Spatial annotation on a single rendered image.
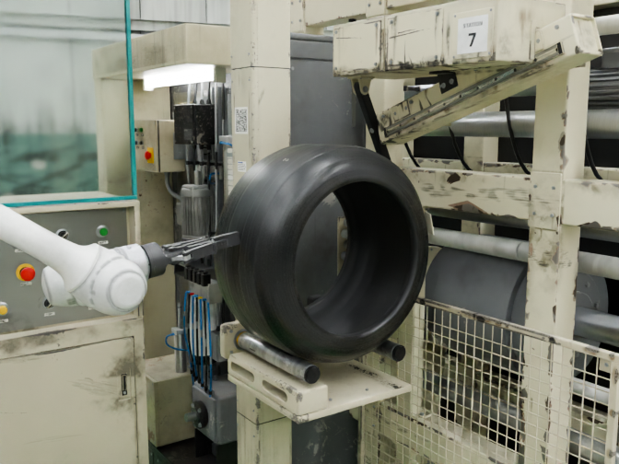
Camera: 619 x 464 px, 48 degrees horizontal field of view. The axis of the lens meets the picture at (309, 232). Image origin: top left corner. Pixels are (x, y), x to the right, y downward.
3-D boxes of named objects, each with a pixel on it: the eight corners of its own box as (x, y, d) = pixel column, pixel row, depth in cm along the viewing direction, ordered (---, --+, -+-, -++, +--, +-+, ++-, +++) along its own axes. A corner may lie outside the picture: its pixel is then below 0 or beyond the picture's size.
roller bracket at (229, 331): (219, 357, 193) (219, 323, 192) (332, 333, 216) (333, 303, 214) (225, 360, 191) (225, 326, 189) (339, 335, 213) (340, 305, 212)
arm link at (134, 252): (107, 245, 149) (133, 238, 153) (114, 284, 151) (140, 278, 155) (122, 251, 142) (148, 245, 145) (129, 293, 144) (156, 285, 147)
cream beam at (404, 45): (330, 77, 201) (331, 25, 199) (394, 80, 215) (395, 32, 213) (494, 61, 152) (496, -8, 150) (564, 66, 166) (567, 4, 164)
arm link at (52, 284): (114, 290, 152) (135, 298, 141) (42, 310, 144) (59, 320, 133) (104, 242, 150) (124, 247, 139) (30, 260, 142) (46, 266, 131)
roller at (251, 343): (236, 348, 193) (234, 333, 192) (250, 344, 196) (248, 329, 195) (306, 387, 165) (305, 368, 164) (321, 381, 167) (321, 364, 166)
